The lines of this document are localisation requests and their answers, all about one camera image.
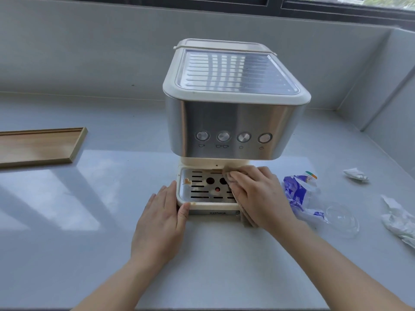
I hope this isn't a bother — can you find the cream and steel coffee machine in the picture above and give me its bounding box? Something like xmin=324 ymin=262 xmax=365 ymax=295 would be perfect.
xmin=162 ymin=38 xmax=312 ymax=178

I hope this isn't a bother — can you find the large crumpled white tissue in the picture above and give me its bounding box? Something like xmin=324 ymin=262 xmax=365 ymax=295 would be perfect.
xmin=380 ymin=194 xmax=415 ymax=250

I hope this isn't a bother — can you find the long wooden tray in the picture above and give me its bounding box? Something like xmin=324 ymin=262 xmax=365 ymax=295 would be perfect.
xmin=0 ymin=127 xmax=88 ymax=169

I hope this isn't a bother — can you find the small crumpled white tissue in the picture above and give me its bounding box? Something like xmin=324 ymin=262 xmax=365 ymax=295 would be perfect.
xmin=343 ymin=167 xmax=370 ymax=184

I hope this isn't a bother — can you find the brown wiping cloth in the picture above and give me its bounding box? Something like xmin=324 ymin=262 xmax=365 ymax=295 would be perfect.
xmin=222 ymin=164 xmax=260 ymax=229

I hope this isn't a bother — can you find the person's left forearm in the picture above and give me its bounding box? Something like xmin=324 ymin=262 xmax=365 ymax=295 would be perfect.
xmin=72 ymin=256 xmax=170 ymax=311

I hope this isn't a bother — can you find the person's right forearm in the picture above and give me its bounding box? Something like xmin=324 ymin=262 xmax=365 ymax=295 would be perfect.
xmin=275 ymin=219 xmax=413 ymax=311

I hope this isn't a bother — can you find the person's left hand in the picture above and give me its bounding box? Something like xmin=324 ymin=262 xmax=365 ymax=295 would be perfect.
xmin=130 ymin=181 xmax=191 ymax=267

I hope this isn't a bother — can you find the clear plastic lid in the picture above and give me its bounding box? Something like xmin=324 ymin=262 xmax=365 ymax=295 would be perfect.
xmin=324 ymin=202 xmax=361 ymax=239

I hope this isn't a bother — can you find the person's right hand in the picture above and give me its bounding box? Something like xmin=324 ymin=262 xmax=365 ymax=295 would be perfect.
xmin=226 ymin=165 xmax=303 ymax=237

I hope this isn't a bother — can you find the blue and white plastic packet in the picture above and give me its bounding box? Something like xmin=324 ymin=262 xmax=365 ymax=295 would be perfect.
xmin=283 ymin=171 xmax=329 ymax=224

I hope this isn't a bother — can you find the cream drip tray steel grate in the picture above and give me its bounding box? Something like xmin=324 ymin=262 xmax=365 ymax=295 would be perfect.
xmin=176 ymin=166 xmax=243 ymax=216

